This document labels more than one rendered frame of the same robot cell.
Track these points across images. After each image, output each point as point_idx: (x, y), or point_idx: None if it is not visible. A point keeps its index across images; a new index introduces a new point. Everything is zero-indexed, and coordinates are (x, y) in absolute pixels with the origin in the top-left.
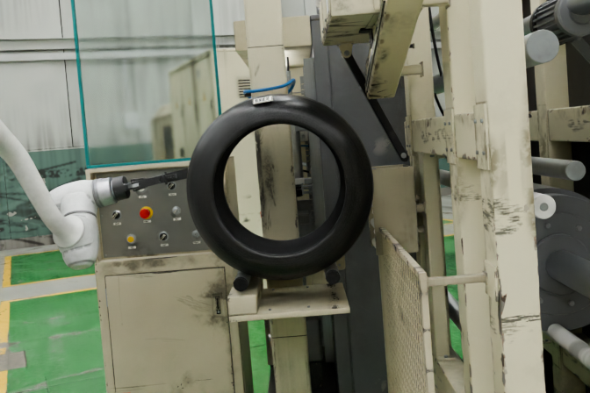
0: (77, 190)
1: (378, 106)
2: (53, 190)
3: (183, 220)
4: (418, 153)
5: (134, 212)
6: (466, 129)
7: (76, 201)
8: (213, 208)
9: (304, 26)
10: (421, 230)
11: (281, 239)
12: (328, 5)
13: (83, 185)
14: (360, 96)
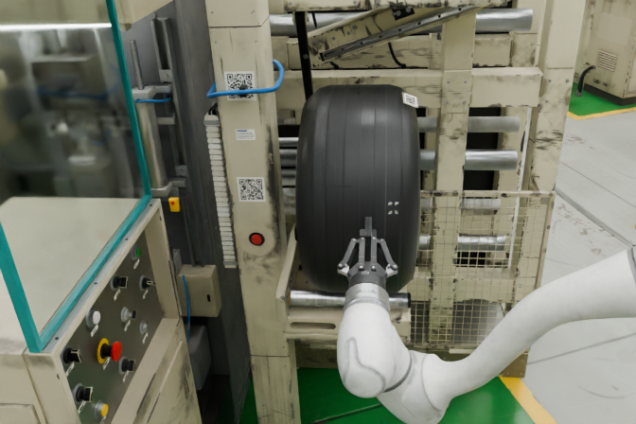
0: (391, 328)
1: (311, 73)
2: (379, 358)
3: (131, 322)
4: (291, 109)
5: (93, 364)
6: (510, 85)
7: (400, 342)
8: (418, 239)
9: None
10: None
11: (284, 252)
12: None
13: (385, 316)
14: (201, 60)
